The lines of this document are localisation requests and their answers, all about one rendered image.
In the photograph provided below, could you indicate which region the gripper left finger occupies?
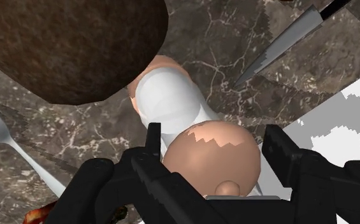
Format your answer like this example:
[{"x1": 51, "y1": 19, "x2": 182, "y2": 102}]
[{"x1": 44, "y1": 122, "x2": 227, "y2": 224}]

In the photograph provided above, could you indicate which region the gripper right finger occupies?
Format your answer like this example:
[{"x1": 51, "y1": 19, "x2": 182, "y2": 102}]
[{"x1": 261, "y1": 123, "x2": 360, "y2": 224}]

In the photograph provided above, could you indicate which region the red and orange thing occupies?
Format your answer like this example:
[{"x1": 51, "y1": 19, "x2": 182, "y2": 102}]
[{"x1": 22, "y1": 200, "x2": 59, "y2": 224}]

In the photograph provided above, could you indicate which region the beige and white figure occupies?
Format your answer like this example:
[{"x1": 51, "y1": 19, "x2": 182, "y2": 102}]
[{"x1": 126, "y1": 55, "x2": 263, "y2": 199}]

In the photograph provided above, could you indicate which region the large brown rounded lump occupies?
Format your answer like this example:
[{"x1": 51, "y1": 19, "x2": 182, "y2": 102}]
[{"x1": 0, "y1": 0, "x2": 169, "y2": 106}]

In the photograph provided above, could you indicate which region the black-handled kitchen knife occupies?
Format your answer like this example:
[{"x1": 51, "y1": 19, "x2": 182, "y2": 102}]
[{"x1": 233, "y1": 0, "x2": 353, "y2": 89}]

